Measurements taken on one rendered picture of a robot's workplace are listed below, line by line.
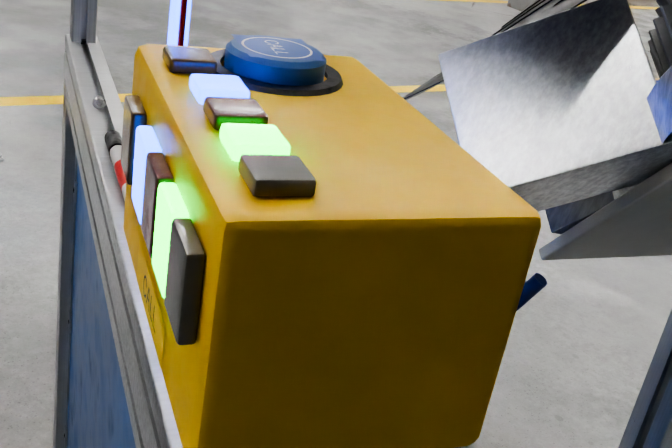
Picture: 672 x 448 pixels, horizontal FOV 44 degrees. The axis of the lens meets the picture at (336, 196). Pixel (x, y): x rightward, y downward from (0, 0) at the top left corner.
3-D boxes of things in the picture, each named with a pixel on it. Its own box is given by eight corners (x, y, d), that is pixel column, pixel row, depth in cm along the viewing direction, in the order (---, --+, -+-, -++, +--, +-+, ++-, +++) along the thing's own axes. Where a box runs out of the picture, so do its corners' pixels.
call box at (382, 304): (472, 481, 29) (554, 208, 25) (183, 525, 25) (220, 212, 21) (322, 253, 42) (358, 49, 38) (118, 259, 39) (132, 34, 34)
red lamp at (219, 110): (268, 133, 27) (270, 116, 27) (213, 132, 26) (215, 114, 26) (253, 113, 29) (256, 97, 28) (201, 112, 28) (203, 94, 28)
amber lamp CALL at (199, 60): (217, 76, 32) (218, 61, 31) (169, 74, 31) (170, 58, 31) (207, 62, 33) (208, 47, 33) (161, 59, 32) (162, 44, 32)
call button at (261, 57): (335, 104, 33) (342, 61, 32) (235, 100, 31) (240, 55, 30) (303, 72, 36) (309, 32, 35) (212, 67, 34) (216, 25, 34)
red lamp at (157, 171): (168, 260, 28) (175, 178, 26) (149, 261, 27) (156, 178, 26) (157, 229, 29) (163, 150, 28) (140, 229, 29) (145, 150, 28)
